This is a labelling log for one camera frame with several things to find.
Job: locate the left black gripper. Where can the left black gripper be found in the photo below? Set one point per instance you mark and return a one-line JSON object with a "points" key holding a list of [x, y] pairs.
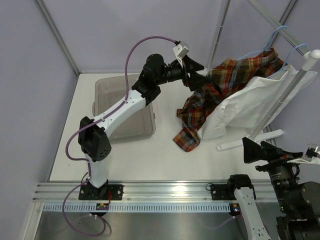
{"points": [[195, 80]]}

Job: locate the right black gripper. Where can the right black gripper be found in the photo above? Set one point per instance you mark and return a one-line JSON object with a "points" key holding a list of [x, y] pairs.
{"points": [[276, 156]]}

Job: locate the red plaid shirt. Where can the red plaid shirt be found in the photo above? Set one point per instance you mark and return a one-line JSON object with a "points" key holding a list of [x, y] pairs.
{"points": [[227, 78]]}

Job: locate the light blue wire hanger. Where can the light blue wire hanger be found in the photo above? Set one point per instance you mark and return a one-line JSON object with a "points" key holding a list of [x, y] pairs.
{"points": [[265, 47]]}

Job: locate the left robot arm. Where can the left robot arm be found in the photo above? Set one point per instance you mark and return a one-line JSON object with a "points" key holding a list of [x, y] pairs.
{"points": [[94, 136]]}

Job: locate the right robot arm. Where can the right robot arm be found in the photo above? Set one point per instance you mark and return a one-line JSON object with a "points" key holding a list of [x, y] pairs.
{"points": [[299, 203]]}

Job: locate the white shirt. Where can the white shirt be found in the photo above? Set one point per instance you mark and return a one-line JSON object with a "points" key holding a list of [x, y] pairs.
{"points": [[247, 107]]}

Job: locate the white clothes rack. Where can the white clothes rack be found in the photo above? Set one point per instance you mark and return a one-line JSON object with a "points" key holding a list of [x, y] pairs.
{"points": [[304, 77]]}

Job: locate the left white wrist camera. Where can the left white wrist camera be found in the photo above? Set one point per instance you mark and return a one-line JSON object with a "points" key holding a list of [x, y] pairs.
{"points": [[180, 50]]}

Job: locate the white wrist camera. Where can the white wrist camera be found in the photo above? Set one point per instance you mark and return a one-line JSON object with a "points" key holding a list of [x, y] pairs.
{"points": [[310, 156], [180, 50]]}

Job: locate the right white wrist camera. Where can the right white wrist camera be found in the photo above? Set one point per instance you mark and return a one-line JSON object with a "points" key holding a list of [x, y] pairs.
{"points": [[310, 156]]}

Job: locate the right aluminium frame post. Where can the right aluminium frame post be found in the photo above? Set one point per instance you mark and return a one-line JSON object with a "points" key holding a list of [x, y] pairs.
{"points": [[284, 17]]}

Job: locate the aluminium frame post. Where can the aluminium frame post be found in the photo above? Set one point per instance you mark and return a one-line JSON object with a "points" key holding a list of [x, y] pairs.
{"points": [[284, 17], [44, 11]]}

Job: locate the left aluminium frame post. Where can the left aluminium frame post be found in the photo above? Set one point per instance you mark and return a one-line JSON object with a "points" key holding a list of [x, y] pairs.
{"points": [[44, 11]]}

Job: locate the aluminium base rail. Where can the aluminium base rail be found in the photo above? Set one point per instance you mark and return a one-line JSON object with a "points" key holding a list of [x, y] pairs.
{"points": [[135, 192]]}

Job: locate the white slotted cable duct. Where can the white slotted cable duct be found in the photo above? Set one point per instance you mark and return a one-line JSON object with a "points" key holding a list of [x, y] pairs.
{"points": [[117, 207]]}

